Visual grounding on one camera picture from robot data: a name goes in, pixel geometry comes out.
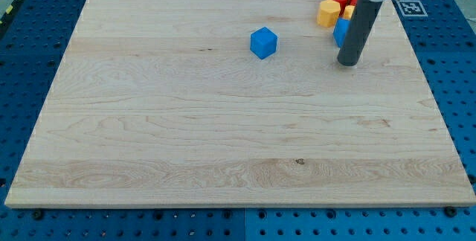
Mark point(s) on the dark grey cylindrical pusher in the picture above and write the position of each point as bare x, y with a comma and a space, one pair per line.
358, 31

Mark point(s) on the blue cube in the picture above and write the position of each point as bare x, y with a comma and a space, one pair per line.
263, 42

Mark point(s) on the yellow hexagon block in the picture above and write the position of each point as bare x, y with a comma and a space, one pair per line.
328, 13

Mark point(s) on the small yellow block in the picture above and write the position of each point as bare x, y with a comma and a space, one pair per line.
348, 12

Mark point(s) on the blue block behind pusher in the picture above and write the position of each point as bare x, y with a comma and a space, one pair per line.
340, 30

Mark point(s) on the white fiducial marker tag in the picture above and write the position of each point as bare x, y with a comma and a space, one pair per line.
412, 8

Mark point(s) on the black bolt right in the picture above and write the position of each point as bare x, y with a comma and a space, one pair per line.
450, 211

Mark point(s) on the black bolt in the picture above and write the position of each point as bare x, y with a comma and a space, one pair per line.
37, 214
450, 211

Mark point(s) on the light wooden board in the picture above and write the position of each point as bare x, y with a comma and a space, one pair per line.
162, 104

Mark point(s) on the black bolt left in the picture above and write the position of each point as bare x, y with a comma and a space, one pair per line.
37, 214

